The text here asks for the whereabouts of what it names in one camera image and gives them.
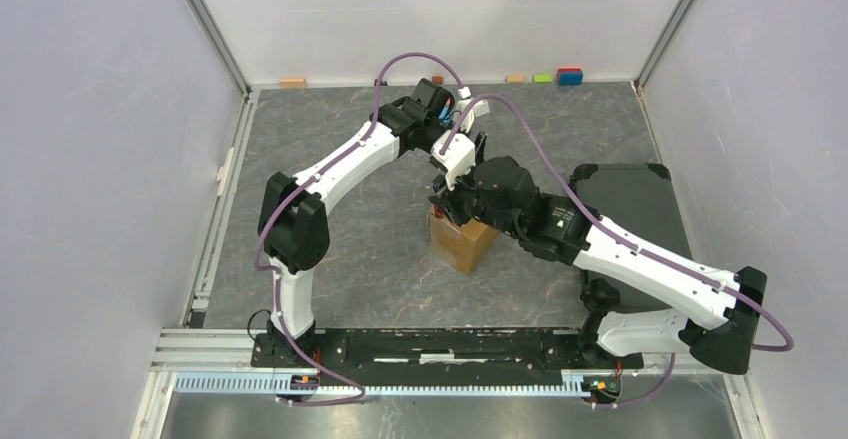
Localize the brown cardboard express box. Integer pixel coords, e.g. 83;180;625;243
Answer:
428;206;498;275

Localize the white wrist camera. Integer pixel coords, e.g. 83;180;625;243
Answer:
431;131;476;191
454;86;491;133

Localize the green block at wall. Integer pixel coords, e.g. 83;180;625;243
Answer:
532;74;554;84

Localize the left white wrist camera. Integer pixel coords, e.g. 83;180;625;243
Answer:
454;86;491;133

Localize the white toothed cable duct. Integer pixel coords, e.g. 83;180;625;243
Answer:
173;371;590;398

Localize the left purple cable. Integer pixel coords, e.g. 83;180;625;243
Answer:
252;52;465;407

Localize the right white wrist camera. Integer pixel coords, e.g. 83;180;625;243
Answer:
431;131;476;191

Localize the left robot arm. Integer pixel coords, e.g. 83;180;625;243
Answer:
254;79;490;367

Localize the red blue block at wall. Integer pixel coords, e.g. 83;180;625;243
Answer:
556;67;584;86

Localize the tan block at wall left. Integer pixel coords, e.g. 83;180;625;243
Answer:
278;77;308;89

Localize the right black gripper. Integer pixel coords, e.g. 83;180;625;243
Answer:
431;158;522;239

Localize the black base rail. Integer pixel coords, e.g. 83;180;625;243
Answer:
251;327;644;387

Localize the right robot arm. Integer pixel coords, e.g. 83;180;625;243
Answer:
429;156;768;375

